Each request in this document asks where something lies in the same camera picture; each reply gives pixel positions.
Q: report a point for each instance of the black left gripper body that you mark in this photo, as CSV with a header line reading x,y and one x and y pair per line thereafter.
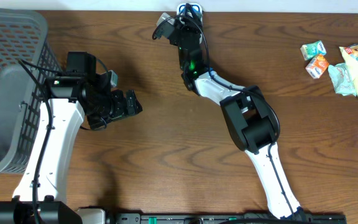
x,y
106,108

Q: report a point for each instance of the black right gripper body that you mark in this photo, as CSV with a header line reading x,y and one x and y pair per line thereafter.
x,y
189,26

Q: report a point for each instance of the teal tissue pack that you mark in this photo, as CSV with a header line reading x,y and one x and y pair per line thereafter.
x,y
311,50

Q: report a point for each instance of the orange tissue pack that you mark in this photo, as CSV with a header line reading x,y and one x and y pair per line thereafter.
x,y
317,66

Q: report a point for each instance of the teal wet wipe packet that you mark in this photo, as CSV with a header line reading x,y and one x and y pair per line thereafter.
x,y
341,80

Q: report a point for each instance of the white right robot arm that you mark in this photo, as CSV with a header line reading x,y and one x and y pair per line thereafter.
x,y
252,123

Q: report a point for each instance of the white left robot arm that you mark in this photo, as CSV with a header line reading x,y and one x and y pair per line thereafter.
x,y
69,98

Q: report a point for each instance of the white barcode scanner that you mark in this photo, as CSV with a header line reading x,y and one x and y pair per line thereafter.
x,y
192,10

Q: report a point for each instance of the grey plastic basket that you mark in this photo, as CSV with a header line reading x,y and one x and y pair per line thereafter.
x,y
23,36

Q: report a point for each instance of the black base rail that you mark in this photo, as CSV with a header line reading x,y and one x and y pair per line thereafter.
x,y
213,218

